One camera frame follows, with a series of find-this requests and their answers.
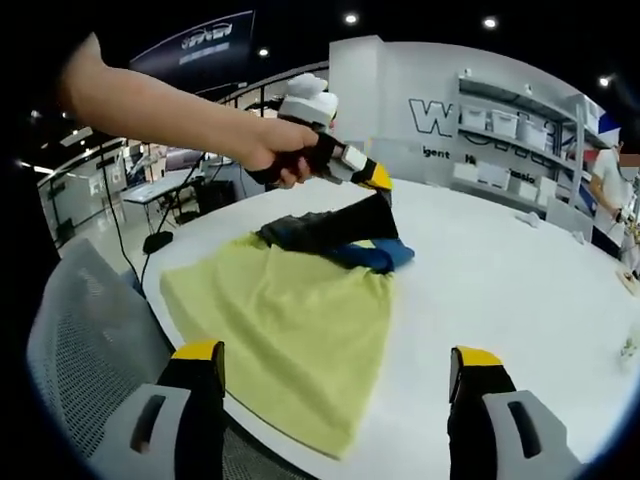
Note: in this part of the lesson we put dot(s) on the small white cloth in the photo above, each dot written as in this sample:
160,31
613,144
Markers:
527,219
577,237

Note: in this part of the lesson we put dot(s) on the dark hanging banner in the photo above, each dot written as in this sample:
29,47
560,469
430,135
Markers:
200,50

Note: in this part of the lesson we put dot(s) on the grey metal shelf rack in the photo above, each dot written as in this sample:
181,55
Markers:
577,140

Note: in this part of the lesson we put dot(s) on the round ceiling light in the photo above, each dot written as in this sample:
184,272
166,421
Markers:
604,81
351,18
490,22
263,51

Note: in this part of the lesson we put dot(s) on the yellow garment with blue sleeves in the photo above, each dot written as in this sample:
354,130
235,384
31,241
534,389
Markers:
280,310

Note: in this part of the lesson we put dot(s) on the grey mesh chair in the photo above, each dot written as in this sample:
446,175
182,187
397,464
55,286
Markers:
85,340

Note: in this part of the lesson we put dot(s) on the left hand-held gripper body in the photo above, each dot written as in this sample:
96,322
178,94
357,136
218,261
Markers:
310,107

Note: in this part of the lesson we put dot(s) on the black pouch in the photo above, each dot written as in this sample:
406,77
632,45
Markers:
157,242

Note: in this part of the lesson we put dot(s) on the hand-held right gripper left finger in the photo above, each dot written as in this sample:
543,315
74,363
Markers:
192,425

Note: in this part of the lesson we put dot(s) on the person's left hand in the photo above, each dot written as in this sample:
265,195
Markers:
277,145

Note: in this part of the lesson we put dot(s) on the wooden board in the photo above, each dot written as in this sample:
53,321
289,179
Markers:
629,276

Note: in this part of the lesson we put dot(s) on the light grey chair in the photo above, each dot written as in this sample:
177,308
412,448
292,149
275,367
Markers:
567,220

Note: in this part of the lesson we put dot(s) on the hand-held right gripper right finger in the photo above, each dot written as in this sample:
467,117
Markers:
480,425

